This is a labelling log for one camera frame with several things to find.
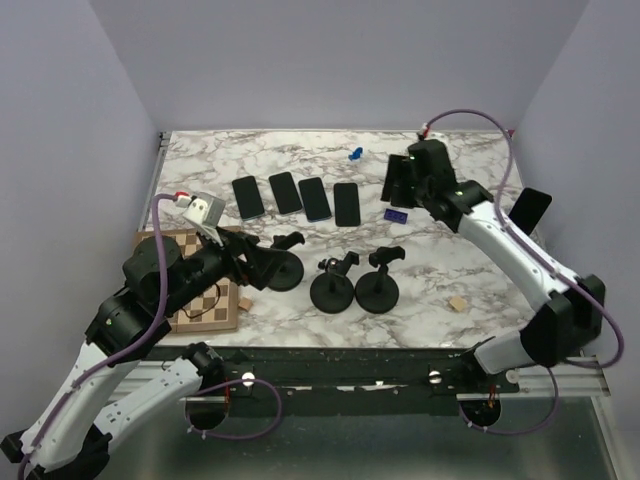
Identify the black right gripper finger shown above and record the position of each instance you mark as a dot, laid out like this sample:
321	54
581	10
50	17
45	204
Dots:
392	191
404	183

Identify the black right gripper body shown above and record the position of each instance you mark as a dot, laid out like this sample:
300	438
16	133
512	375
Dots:
422	194

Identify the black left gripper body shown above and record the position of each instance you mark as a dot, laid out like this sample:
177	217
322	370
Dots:
237	267

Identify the black round-base phone stand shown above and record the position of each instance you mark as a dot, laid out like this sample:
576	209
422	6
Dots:
291	272

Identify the teal smartphone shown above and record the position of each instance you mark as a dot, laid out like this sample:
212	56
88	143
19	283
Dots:
248	198

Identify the black smartphone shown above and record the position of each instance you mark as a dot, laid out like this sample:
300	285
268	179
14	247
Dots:
347	205
529	208
285	193

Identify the blue-edged smartphone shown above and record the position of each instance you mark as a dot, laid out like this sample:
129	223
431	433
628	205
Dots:
314	199

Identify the tall black round phone stand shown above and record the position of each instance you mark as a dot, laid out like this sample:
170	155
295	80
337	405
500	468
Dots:
377	292

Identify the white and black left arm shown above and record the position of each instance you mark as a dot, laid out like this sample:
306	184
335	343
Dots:
80	429

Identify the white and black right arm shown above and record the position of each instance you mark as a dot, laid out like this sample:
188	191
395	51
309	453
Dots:
567	306

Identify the purple rectangular plate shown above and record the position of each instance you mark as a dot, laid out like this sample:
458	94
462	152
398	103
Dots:
396	216

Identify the blue plastic piece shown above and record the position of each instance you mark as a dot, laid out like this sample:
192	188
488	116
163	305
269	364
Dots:
355	154

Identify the small wooden block near chessboard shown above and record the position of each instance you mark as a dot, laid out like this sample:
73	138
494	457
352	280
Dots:
245	304

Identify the wooden chessboard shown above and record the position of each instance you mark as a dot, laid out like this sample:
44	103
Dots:
216	310

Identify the small wooden block right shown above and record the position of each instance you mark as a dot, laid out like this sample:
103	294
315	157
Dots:
458	303

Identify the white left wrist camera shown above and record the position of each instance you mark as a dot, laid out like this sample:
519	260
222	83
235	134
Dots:
203	212

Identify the black mounting rail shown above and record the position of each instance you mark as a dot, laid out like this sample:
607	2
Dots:
314	382

